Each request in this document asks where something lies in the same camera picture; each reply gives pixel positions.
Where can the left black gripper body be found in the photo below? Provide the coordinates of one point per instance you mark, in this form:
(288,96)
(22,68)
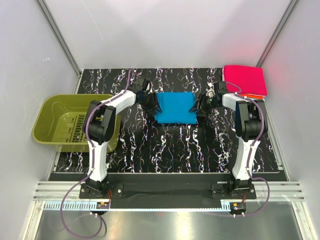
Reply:
(148,102)

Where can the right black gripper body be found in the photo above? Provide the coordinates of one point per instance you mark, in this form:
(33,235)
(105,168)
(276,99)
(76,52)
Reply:
(207,104)

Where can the blue t shirt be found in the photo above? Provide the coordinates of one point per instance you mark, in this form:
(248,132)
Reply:
(175,108)

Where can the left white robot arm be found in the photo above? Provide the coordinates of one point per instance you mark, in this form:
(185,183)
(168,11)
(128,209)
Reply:
(100,124)

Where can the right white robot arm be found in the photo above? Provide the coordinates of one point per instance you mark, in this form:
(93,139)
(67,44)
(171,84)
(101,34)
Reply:
(250,126)

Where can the black marble pattern mat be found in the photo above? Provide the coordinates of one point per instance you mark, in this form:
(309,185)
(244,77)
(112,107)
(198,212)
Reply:
(145,146)

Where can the folded orange t shirt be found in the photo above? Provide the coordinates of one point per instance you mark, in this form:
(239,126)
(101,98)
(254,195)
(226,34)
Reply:
(253,96)

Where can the folded pink t shirt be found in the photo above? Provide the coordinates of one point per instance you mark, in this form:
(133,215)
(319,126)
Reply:
(245,80)

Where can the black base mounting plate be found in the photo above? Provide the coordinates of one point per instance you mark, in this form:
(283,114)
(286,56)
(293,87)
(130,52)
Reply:
(165,190)

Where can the olive green plastic basket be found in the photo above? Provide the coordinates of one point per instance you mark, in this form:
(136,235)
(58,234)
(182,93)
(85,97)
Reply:
(59,123)

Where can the aluminium rail frame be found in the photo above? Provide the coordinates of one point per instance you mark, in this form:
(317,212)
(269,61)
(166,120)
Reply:
(63,195)

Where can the left aluminium corner post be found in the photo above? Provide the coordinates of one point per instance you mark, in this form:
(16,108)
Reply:
(58,35)

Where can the aluminium corner post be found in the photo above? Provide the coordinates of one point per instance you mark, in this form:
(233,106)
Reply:
(288,12)
(58,35)

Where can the right aluminium corner post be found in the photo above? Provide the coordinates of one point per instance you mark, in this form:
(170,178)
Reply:
(288,12)

